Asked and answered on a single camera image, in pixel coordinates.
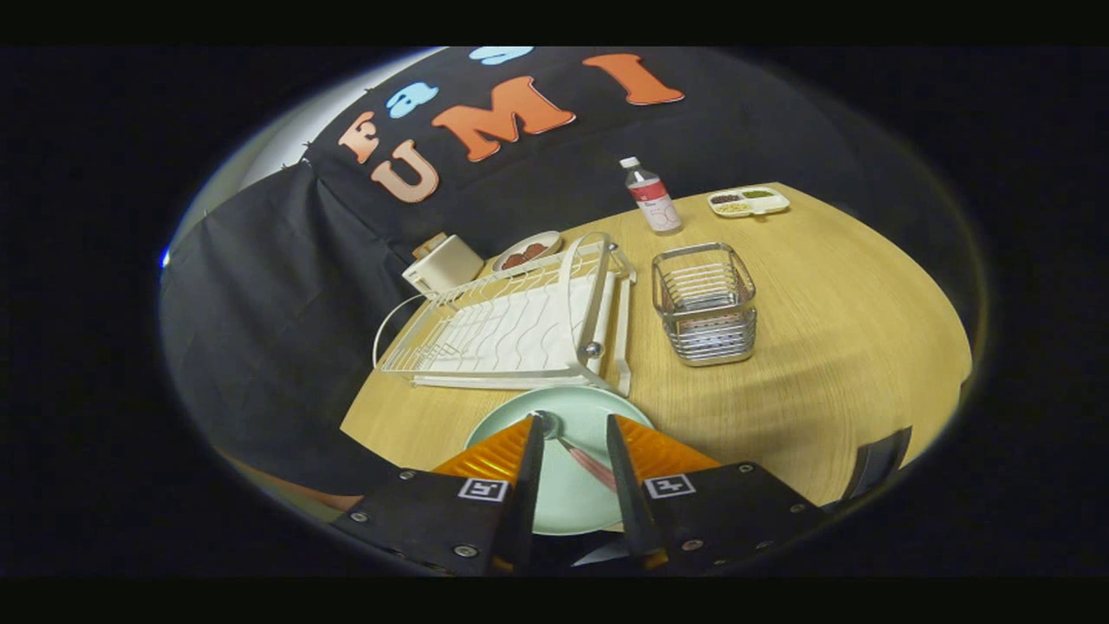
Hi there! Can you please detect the black backdrop cloth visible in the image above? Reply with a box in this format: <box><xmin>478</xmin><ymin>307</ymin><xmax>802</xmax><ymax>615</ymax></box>
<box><xmin>160</xmin><ymin>46</ymin><xmax>980</xmax><ymax>499</ymax></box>

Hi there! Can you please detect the white wire dish rack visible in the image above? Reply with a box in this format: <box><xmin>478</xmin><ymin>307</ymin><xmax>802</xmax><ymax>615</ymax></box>
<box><xmin>373</xmin><ymin>231</ymin><xmax>638</xmax><ymax>398</ymax></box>

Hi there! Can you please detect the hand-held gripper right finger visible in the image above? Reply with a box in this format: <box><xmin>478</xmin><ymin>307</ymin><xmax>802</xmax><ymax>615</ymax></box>
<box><xmin>605</xmin><ymin>413</ymin><xmax>828</xmax><ymax>573</ymax></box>

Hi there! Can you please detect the pale green plate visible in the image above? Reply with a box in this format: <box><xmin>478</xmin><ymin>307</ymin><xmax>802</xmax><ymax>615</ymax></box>
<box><xmin>465</xmin><ymin>386</ymin><xmax>655</xmax><ymax>536</ymax></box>

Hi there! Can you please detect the clear plastic bottle red label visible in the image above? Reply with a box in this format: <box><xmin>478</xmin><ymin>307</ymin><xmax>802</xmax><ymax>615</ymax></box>
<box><xmin>619</xmin><ymin>156</ymin><xmax>684</xmax><ymax>235</ymax></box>

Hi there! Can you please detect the metal spoon with pink handle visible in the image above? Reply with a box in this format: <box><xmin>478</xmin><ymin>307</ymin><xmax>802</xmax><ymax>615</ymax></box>
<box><xmin>531</xmin><ymin>409</ymin><xmax>619</xmax><ymax>495</ymax></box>

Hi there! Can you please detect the white toaster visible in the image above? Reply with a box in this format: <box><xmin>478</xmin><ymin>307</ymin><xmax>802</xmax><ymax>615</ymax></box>
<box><xmin>402</xmin><ymin>232</ymin><xmax>485</xmax><ymax>297</ymax></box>

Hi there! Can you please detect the white round plate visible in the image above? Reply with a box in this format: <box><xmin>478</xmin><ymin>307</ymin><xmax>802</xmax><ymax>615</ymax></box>
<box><xmin>492</xmin><ymin>231</ymin><xmax>564</xmax><ymax>274</ymax></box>

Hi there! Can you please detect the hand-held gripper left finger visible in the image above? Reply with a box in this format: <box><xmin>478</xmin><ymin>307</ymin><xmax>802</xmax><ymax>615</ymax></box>
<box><xmin>331</xmin><ymin>414</ymin><xmax>547</xmax><ymax>577</ymax></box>

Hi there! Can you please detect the white divided seasoning tray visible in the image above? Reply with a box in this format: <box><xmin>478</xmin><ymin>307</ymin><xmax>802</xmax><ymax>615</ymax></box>
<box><xmin>707</xmin><ymin>186</ymin><xmax>791</xmax><ymax>218</ymax></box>

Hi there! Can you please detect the metal wire basket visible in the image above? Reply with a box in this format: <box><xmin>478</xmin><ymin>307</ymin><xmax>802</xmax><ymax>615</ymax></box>
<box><xmin>652</xmin><ymin>242</ymin><xmax>758</xmax><ymax>367</ymax></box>

